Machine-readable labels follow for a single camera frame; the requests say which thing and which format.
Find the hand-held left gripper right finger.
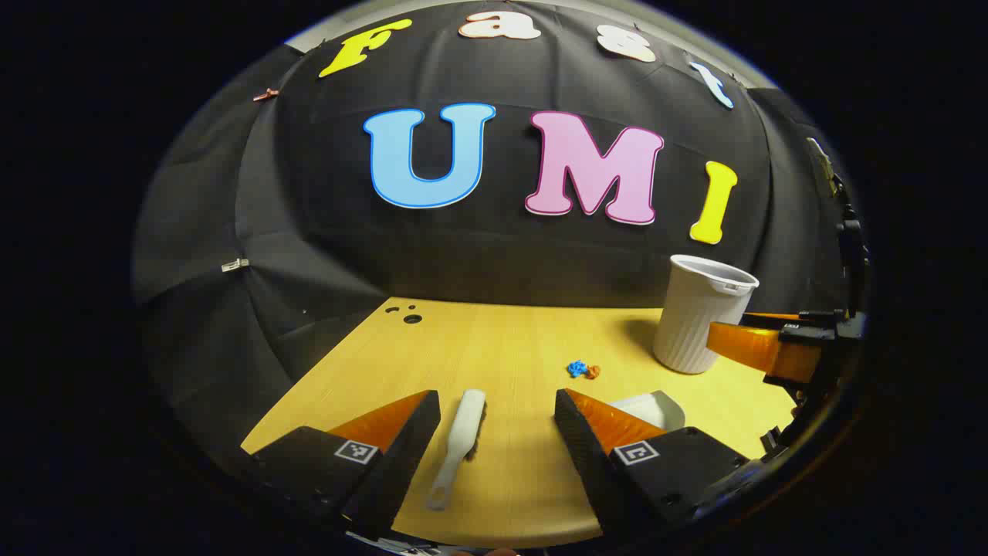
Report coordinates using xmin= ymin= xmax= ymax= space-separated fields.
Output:
xmin=554 ymin=388 xmax=751 ymax=537

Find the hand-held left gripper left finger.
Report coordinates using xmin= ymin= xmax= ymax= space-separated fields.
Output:
xmin=245 ymin=390 xmax=442 ymax=541

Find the small white broom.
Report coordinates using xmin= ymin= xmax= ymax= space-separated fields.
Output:
xmin=426 ymin=388 xmax=487 ymax=512

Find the white ribbed garbage bin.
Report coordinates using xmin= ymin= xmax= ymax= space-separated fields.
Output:
xmin=653 ymin=254 xmax=760 ymax=375

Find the white dustpan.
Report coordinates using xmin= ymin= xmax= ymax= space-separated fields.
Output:
xmin=610 ymin=390 xmax=686 ymax=433

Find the wooden desktop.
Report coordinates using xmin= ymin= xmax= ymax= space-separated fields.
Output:
xmin=241 ymin=297 xmax=800 ymax=549

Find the black backdrop cloth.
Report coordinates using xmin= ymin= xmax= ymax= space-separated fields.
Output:
xmin=131 ymin=0 xmax=859 ymax=472

